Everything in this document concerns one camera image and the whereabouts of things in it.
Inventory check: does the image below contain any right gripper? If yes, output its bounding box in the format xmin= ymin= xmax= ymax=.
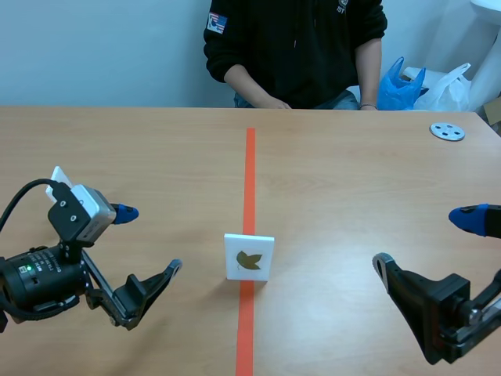
xmin=372 ymin=203 xmax=501 ymax=366

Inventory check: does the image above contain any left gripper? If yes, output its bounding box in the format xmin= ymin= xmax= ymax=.
xmin=81 ymin=202 xmax=184 ymax=331

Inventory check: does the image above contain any leaf picture card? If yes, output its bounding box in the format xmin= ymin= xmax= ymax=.
xmin=227 ymin=237 xmax=272 ymax=279

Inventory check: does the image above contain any brown cardboard box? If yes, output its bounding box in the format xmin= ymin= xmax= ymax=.
xmin=482 ymin=96 xmax=501 ymax=137

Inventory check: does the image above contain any white plastic bag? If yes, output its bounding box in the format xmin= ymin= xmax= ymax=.
xmin=413 ymin=62 xmax=472 ymax=113

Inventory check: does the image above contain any blue plastic bag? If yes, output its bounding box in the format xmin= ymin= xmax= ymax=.
xmin=377 ymin=56 xmax=428 ymax=112

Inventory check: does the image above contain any person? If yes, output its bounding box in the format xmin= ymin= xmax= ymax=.
xmin=203 ymin=0 xmax=389 ymax=111

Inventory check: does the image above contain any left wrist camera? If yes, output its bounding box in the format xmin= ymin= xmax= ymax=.
xmin=48 ymin=182 xmax=119 ymax=251

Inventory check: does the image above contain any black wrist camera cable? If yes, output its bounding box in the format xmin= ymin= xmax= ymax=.
xmin=0 ymin=178 xmax=63 ymax=236

